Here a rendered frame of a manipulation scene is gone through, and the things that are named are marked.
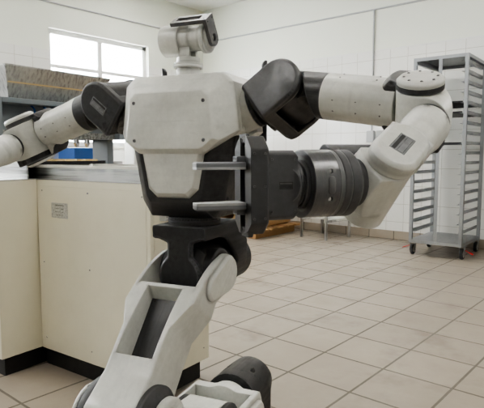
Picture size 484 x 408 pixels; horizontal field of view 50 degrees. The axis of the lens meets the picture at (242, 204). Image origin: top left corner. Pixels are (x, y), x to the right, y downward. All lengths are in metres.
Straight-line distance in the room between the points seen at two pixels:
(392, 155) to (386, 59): 5.50
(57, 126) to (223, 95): 0.49
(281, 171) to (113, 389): 0.56
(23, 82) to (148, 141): 1.44
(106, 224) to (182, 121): 1.09
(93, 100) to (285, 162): 0.71
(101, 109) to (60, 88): 1.36
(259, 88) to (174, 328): 0.50
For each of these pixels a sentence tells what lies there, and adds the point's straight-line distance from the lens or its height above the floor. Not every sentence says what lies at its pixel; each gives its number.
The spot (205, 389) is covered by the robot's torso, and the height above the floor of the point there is 0.33.
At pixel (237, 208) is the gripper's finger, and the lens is 0.63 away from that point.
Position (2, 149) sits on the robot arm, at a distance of 1.38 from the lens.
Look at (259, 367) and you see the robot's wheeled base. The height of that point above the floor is 0.34.
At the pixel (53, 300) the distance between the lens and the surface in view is 2.44.
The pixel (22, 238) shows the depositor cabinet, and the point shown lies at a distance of 2.43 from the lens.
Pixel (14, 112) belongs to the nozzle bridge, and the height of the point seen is 1.13.
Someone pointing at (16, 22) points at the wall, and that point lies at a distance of 6.28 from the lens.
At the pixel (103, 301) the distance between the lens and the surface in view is 2.18.
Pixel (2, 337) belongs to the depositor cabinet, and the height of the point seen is 0.18.
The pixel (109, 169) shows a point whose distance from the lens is 2.08.
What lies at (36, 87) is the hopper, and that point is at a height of 1.24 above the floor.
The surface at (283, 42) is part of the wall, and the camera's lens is 6.96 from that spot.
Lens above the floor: 0.94
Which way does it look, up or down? 5 degrees down
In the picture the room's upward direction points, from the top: straight up
